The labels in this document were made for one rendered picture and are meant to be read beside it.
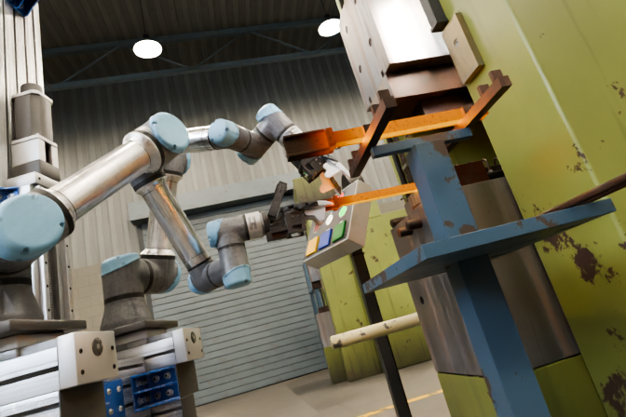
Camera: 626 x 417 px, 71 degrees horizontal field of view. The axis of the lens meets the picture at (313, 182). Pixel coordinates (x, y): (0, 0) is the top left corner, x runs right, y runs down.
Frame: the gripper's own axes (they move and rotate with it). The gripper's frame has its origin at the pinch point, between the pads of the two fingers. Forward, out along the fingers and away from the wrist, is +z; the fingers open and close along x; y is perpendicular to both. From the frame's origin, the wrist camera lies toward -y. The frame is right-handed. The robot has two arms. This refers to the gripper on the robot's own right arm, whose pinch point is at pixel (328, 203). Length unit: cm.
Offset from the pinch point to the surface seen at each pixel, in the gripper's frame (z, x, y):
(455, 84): 49, 8, -28
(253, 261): 5, -788, -139
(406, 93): 31.9, 7.7, -27.7
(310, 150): -11.8, 47.0, 2.8
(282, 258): 64, -789, -132
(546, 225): 14, 66, 29
